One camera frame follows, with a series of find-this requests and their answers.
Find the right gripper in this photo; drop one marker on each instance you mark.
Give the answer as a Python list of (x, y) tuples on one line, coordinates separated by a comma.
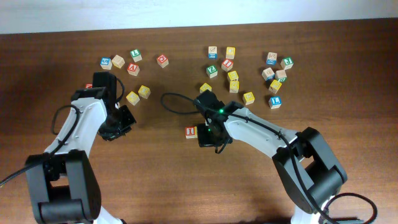
[(204, 140)]

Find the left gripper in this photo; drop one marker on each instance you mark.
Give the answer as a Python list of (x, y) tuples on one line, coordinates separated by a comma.
[(129, 120)]

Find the red i block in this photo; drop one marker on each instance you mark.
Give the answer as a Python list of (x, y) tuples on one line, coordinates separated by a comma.
[(189, 132), (227, 65)]

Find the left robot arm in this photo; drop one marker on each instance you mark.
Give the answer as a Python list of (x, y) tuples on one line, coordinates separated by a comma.
[(62, 185)]

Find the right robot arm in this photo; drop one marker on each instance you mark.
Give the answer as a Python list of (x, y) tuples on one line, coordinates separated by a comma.
[(309, 170)]

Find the yellow G block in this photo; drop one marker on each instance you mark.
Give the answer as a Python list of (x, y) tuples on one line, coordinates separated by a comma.
[(132, 98)]

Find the yellow O block left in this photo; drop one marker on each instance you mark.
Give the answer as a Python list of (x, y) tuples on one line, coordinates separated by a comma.
[(144, 92)]

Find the yellow o block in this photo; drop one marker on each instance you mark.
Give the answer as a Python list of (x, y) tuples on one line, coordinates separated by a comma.
[(144, 92), (205, 87)]

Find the yellow umbrella block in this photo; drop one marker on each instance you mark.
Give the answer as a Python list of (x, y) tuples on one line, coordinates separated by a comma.
[(248, 98)]

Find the yellow block middle lower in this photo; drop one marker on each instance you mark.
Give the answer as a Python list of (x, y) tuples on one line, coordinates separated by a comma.
[(234, 86)]

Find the red A block left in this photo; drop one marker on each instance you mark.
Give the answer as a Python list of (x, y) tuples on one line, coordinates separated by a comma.
[(133, 69)]

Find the blue 5 block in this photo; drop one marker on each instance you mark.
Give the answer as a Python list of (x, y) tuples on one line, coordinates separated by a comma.
[(106, 63)]

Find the wooden yellow-sided K block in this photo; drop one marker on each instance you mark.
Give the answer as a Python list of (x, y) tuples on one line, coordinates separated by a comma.
[(118, 61)]

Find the yellow block middle upper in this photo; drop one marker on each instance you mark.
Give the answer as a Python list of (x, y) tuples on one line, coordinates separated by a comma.
[(232, 76)]

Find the green Z block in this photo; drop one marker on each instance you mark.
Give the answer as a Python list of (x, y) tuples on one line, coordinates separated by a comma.
[(212, 71)]

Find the green L block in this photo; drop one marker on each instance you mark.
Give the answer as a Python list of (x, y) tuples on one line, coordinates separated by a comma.
[(136, 55)]

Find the blue L block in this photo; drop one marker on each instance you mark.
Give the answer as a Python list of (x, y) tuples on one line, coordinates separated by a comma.
[(275, 102)]

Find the red C block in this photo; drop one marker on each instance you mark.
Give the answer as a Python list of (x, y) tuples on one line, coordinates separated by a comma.
[(162, 60)]

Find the yellow block right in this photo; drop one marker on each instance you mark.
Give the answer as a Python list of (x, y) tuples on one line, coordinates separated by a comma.
[(275, 86)]

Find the blue-sided wooden block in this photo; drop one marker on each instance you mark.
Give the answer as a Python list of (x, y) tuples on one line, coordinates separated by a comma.
[(268, 74)]

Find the yellow block top row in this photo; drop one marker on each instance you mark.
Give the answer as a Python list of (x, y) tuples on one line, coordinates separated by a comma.
[(230, 52)]

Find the blue-sided picture block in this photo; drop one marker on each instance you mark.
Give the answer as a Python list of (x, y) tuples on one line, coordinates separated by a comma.
[(212, 52)]

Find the blue X block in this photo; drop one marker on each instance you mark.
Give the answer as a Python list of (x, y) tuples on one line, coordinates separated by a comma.
[(271, 58)]

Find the green J block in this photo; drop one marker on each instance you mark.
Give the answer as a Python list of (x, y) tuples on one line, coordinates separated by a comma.
[(287, 63)]

